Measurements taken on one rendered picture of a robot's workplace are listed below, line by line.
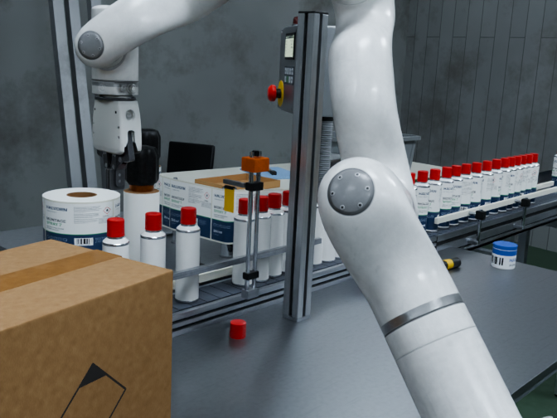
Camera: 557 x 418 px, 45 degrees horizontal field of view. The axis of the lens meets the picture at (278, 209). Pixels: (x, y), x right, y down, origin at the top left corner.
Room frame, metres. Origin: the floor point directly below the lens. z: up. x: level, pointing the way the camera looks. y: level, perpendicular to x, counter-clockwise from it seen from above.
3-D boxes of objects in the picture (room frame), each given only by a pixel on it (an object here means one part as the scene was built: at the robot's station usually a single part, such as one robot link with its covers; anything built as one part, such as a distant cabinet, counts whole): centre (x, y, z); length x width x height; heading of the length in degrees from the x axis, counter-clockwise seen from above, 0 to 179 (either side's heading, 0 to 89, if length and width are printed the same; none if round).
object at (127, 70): (1.27, 0.31, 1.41); 0.09 x 0.08 x 0.13; 173
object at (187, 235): (1.40, 0.19, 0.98); 0.05 x 0.05 x 0.20
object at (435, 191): (2.16, -0.50, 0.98); 0.05 x 0.05 x 0.20
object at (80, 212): (1.78, 0.53, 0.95); 0.20 x 0.20 x 0.14
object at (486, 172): (2.43, -0.74, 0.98); 0.05 x 0.05 x 0.20
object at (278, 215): (1.61, 0.01, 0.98); 0.05 x 0.05 x 0.20
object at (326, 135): (1.58, -0.10, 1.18); 0.04 x 0.04 x 0.21
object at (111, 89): (1.27, 0.31, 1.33); 0.09 x 0.08 x 0.03; 48
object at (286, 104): (1.55, -0.05, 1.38); 0.17 x 0.10 x 0.19; 13
